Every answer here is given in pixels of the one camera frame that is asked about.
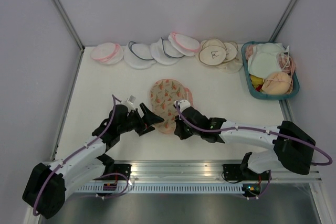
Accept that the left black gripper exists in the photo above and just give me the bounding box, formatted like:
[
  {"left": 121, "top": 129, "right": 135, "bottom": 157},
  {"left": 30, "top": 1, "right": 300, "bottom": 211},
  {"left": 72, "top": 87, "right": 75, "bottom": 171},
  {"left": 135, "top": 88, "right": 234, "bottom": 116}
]
[{"left": 118, "top": 103, "right": 164, "bottom": 136}]

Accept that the floral patterned laundry bag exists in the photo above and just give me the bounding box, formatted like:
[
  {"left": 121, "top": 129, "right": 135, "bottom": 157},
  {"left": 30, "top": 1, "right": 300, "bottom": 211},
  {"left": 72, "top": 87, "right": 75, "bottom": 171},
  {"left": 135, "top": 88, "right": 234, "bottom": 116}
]
[{"left": 150, "top": 79, "right": 193, "bottom": 134}]

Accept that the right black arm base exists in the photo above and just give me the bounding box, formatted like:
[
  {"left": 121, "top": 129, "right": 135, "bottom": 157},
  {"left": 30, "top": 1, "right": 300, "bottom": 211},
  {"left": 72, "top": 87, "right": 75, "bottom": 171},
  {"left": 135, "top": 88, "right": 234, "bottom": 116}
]
[{"left": 222, "top": 164, "right": 270, "bottom": 184}]

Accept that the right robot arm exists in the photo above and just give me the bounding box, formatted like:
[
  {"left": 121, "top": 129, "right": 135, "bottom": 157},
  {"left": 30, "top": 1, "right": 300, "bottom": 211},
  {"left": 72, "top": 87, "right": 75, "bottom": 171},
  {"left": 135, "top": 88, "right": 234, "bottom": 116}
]
[{"left": 174, "top": 105, "right": 316, "bottom": 179}]

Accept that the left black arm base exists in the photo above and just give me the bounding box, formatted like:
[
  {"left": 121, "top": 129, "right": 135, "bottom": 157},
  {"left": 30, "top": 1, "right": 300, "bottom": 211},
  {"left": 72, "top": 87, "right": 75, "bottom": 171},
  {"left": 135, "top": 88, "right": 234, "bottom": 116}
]
[{"left": 103, "top": 164, "right": 132, "bottom": 181}]

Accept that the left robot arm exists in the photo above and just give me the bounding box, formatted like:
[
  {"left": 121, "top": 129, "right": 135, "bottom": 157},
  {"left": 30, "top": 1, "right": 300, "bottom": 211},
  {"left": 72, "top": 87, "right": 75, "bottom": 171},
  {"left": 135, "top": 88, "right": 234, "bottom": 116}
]
[{"left": 22, "top": 103, "right": 164, "bottom": 219}]

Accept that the blue-trimmed white mesh bag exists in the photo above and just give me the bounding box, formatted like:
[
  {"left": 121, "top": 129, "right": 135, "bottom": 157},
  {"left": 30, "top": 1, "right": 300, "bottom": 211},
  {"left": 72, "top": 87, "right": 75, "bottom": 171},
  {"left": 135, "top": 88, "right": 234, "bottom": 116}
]
[{"left": 123, "top": 41, "right": 156, "bottom": 70}]

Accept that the grey-trimmed white mesh bag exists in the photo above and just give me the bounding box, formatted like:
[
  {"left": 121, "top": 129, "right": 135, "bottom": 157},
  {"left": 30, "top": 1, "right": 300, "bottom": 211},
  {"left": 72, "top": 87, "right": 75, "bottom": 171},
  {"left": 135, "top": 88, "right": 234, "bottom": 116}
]
[{"left": 150, "top": 38, "right": 184, "bottom": 66}]

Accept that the pink-trimmed mesh bag left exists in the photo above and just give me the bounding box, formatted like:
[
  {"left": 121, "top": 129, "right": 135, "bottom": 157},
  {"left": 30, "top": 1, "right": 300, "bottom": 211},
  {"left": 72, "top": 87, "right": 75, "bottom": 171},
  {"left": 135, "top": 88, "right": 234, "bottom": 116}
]
[{"left": 90, "top": 42, "right": 123, "bottom": 65}]

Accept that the pink-trimmed mesh bag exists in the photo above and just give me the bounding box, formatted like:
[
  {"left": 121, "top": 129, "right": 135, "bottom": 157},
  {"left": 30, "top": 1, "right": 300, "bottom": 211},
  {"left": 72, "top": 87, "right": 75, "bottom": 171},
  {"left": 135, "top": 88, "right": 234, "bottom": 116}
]
[
  {"left": 168, "top": 32, "right": 201, "bottom": 57},
  {"left": 90, "top": 42, "right": 123, "bottom": 65}
]

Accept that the beige mesh bag rear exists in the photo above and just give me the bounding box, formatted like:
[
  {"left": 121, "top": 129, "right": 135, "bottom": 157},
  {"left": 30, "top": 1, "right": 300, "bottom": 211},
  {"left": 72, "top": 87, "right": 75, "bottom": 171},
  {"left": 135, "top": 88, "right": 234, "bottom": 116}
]
[{"left": 217, "top": 41, "right": 243, "bottom": 73}]

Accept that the beige brown-trimmed mesh bag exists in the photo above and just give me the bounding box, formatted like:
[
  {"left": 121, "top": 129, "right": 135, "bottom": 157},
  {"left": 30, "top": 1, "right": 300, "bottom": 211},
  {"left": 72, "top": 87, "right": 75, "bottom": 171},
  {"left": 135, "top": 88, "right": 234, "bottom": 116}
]
[{"left": 195, "top": 38, "right": 227, "bottom": 66}]

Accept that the pink-trimmed mesh bag centre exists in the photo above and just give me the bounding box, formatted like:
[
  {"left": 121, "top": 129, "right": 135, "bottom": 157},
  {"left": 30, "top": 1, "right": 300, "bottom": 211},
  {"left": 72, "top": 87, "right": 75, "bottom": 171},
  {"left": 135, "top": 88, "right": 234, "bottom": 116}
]
[{"left": 168, "top": 32, "right": 201, "bottom": 57}]

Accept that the peach bra in basket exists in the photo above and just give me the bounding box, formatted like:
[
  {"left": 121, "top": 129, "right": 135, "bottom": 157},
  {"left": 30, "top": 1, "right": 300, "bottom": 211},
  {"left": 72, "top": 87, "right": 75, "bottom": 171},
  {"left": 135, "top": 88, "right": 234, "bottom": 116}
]
[{"left": 261, "top": 72, "right": 292, "bottom": 95}]

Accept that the white bra in basket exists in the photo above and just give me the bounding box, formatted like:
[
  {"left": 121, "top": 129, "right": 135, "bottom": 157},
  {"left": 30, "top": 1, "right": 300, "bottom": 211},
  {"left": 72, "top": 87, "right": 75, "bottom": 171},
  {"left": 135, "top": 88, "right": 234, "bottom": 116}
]
[{"left": 248, "top": 43, "right": 285, "bottom": 79}]

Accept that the pink lace bra in basket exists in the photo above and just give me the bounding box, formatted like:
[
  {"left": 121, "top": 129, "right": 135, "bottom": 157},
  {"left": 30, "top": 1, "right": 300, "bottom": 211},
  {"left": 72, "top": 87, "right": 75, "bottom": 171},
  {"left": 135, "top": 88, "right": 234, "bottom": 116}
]
[{"left": 277, "top": 46, "right": 296, "bottom": 76}]

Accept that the yellow garment in basket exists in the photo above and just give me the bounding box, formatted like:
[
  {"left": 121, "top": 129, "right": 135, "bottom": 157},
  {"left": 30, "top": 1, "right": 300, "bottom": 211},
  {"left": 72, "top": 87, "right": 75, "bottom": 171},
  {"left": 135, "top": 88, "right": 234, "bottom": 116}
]
[{"left": 250, "top": 75, "right": 264, "bottom": 87}]

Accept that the teal plastic basket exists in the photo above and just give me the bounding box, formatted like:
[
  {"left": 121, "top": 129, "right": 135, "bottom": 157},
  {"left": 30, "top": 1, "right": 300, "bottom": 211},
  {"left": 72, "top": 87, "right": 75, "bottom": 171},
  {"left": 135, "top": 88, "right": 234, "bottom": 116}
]
[{"left": 241, "top": 41, "right": 300, "bottom": 100}]

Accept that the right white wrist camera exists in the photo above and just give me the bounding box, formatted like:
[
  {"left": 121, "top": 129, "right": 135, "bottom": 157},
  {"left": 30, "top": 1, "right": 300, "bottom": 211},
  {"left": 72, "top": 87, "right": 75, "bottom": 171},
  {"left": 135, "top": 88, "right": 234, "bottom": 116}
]
[{"left": 174, "top": 100, "right": 191, "bottom": 111}]

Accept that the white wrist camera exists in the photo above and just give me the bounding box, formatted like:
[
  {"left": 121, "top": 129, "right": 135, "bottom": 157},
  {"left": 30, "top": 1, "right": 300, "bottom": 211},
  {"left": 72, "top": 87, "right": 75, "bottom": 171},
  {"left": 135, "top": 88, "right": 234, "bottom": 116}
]
[
  {"left": 174, "top": 100, "right": 191, "bottom": 111},
  {"left": 122, "top": 95, "right": 136, "bottom": 112}
]

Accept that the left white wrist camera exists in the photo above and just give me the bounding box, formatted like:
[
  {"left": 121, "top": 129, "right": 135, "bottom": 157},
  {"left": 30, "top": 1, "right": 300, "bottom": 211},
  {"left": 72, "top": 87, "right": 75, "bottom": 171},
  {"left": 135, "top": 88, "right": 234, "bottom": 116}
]
[{"left": 122, "top": 95, "right": 136, "bottom": 112}]

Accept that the aluminium front rail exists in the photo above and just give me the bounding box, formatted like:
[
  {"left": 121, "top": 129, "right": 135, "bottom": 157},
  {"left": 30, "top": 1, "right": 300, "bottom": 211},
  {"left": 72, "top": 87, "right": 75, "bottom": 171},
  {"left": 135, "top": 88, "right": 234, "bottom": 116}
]
[{"left": 49, "top": 159, "right": 322, "bottom": 183}]

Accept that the white slotted cable duct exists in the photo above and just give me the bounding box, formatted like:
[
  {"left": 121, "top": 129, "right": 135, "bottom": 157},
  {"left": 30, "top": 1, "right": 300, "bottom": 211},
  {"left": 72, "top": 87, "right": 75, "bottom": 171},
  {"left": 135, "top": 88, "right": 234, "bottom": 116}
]
[{"left": 76, "top": 183, "right": 243, "bottom": 194}]

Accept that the left aluminium frame post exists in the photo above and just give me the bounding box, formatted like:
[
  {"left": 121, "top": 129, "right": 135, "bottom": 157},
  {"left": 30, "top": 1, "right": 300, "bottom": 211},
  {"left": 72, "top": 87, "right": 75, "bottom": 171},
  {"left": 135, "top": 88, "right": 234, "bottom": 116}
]
[{"left": 35, "top": 0, "right": 85, "bottom": 51}]

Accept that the aluminium frame post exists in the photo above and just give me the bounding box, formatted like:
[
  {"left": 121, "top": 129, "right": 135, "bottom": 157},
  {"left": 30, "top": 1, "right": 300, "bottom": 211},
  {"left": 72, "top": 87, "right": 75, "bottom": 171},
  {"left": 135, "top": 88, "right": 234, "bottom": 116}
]
[
  {"left": 35, "top": 0, "right": 85, "bottom": 51},
  {"left": 269, "top": 0, "right": 299, "bottom": 42}
]

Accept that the right aluminium frame post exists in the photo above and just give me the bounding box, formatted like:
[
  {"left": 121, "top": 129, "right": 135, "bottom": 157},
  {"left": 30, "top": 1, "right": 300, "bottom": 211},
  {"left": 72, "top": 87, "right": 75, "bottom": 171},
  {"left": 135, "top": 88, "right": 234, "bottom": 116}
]
[{"left": 269, "top": 0, "right": 299, "bottom": 42}]

